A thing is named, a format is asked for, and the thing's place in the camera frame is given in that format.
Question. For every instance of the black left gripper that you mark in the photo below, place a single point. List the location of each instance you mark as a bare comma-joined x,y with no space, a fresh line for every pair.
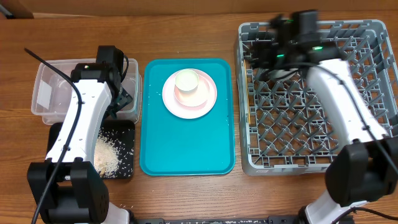
125,98

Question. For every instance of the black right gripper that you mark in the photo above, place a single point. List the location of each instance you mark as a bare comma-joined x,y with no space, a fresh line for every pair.
259,55

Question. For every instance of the wooden chopstick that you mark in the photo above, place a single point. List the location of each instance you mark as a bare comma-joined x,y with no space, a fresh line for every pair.
248,115
246,83

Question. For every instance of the rice food waste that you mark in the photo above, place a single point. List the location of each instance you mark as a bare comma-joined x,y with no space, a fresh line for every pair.
114,152

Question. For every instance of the grey bowl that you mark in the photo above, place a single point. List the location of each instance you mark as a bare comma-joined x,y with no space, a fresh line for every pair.
282,75

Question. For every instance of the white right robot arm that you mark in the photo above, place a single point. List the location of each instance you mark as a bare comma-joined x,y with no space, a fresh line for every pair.
365,169

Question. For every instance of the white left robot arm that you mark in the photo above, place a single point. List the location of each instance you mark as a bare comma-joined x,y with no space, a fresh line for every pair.
66,186

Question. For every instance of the grey dishwasher rack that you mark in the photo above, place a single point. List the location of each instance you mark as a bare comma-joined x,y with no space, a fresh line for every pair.
289,133

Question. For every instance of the black tray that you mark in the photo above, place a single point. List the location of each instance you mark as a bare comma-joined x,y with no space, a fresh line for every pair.
83,142

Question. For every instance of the large pink plate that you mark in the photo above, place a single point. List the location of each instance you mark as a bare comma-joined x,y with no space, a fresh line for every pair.
186,112

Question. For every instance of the pale green cup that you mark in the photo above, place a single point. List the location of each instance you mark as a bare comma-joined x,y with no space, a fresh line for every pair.
186,80

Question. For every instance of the teal serving tray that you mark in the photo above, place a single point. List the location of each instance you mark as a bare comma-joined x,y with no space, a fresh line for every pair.
175,146

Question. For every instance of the clear plastic bin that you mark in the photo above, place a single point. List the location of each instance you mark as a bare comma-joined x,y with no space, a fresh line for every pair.
51,94

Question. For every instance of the small pink plate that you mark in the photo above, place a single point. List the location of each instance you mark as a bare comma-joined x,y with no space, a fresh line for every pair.
196,97

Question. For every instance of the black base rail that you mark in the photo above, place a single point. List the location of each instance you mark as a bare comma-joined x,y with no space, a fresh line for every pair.
278,219

